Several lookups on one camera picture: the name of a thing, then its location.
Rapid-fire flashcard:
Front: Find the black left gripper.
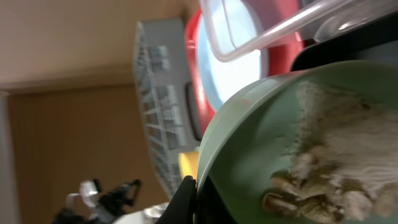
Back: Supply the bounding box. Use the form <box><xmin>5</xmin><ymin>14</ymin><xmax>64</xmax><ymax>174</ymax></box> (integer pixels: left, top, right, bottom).
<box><xmin>52</xmin><ymin>179</ymin><xmax>141</xmax><ymax>224</ymax></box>

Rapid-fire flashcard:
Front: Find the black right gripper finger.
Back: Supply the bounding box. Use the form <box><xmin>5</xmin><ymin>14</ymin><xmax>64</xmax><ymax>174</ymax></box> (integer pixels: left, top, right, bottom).
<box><xmin>155</xmin><ymin>175</ymin><xmax>197</xmax><ymax>224</ymax></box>

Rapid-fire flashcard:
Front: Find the yellow plastic cup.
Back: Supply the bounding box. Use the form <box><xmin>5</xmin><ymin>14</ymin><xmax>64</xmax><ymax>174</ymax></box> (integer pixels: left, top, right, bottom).
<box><xmin>178</xmin><ymin>151</ymin><xmax>199</xmax><ymax>179</ymax></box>

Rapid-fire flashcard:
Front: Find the green bowl with food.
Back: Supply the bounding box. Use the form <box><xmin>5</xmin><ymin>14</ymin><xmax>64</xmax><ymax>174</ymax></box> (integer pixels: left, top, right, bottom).
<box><xmin>196</xmin><ymin>60</ymin><xmax>397</xmax><ymax>223</ymax></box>

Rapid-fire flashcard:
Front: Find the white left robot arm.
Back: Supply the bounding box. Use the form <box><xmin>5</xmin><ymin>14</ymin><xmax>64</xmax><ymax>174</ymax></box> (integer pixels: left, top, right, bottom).
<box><xmin>51</xmin><ymin>179</ymin><xmax>168</xmax><ymax>224</ymax></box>

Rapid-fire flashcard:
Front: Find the grey plastic dishwasher rack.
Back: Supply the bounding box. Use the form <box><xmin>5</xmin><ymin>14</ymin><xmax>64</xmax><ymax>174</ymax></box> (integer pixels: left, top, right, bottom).
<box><xmin>132</xmin><ymin>17</ymin><xmax>201</xmax><ymax>198</ymax></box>

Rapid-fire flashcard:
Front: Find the large light blue plate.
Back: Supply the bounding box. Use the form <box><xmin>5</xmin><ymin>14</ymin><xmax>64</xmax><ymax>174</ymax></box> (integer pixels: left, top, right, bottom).
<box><xmin>197</xmin><ymin>0</ymin><xmax>269</xmax><ymax>111</ymax></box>

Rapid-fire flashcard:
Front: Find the red plastic tray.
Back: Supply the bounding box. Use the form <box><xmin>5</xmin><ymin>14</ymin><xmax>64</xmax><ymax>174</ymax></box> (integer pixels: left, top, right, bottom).
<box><xmin>185</xmin><ymin>7</ymin><xmax>305</xmax><ymax>132</ymax></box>

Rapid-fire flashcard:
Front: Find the clear plastic bin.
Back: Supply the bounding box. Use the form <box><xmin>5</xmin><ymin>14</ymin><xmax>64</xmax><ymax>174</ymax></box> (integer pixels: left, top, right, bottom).
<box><xmin>200</xmin><ymin>0</ymin><xmax>397</xmax><ymax>62</ymax></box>

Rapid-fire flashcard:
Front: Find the black plastic tray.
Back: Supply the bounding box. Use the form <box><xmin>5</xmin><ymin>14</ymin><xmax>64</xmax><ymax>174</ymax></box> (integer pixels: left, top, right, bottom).
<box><xmin>290</xmin><ymin>12</ymin><xmax>397</xmax><ymax>71</ymax></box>

